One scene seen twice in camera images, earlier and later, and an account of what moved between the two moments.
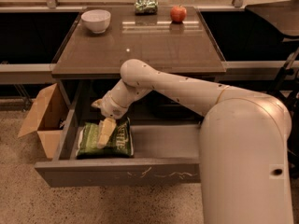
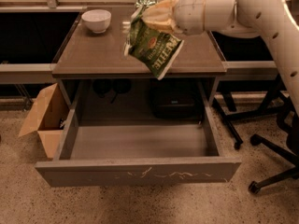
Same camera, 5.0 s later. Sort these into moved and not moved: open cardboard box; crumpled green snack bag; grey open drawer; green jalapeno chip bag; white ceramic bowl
Moved: green jalapeno chip bag
Not moved: open cardboard box; crumpled green snack bag; white ceramic bowl; grey open drawer
